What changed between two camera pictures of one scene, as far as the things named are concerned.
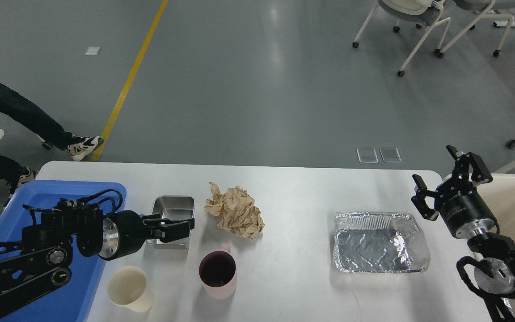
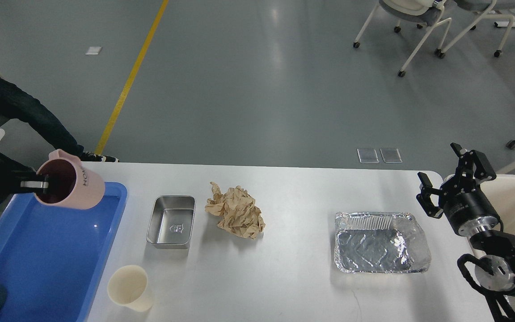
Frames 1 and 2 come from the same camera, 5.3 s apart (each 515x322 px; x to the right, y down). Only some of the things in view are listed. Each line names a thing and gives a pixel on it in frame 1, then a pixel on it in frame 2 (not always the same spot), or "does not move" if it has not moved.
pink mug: [218, 270] to [70, 184]
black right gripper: [466, 215] does not move
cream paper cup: [126, 286] does not move
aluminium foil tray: [369, 242] does not move
